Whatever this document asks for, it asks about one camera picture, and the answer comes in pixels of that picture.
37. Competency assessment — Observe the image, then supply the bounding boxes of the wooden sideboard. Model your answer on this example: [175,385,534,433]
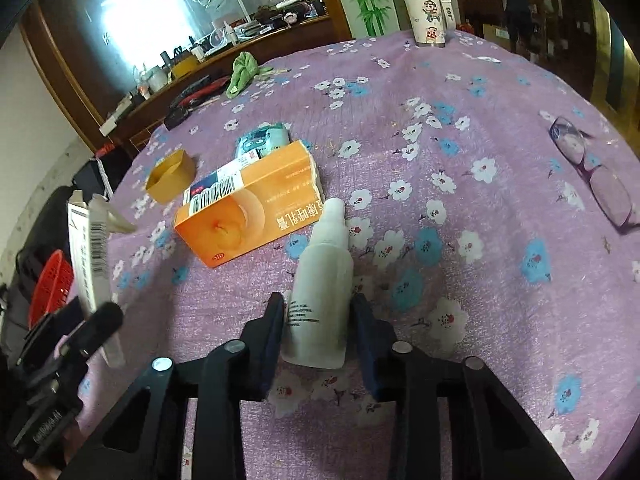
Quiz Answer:
[95,12,353,158]

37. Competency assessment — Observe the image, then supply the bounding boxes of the eyeglasses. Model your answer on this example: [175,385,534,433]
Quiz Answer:
[549,116,639,234]

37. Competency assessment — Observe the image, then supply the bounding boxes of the black bag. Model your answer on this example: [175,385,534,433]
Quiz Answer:
[0,185,103,361]

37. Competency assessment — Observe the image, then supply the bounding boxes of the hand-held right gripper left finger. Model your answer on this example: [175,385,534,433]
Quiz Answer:
[100,292,287,480]

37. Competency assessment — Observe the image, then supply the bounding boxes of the red plastic basket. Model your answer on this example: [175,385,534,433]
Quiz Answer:
[27,250,77,329]

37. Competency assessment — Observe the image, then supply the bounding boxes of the white plastic bottle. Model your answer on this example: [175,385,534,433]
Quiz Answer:
[281,197,355,370]

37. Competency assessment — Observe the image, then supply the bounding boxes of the orange medicine box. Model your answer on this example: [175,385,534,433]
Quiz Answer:
[173,140,324,269]

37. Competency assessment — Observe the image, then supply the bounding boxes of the yellow box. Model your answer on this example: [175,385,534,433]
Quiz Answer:
[170,55,202,79]

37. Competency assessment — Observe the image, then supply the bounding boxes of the teal tissue pack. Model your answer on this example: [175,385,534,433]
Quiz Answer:
[235,122,291,162]

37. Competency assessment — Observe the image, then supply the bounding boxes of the white printed tumbler cup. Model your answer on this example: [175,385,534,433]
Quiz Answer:
[396,0,457,49]

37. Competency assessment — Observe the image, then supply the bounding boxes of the black red remote case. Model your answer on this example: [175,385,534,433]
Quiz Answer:
[165,75,234,129]

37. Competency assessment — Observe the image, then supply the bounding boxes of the green cloth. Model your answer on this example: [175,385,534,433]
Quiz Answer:
[226,52,261,100]

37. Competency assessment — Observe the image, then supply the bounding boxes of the white and blue medicine box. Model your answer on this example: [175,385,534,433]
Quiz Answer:
[67,190,137,369]

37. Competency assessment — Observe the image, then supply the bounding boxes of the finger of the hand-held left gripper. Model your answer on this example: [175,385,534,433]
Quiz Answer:
[64,302,125,362]

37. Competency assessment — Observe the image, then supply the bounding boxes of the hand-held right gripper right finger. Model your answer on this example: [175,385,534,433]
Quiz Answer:
[352,294,576,480]

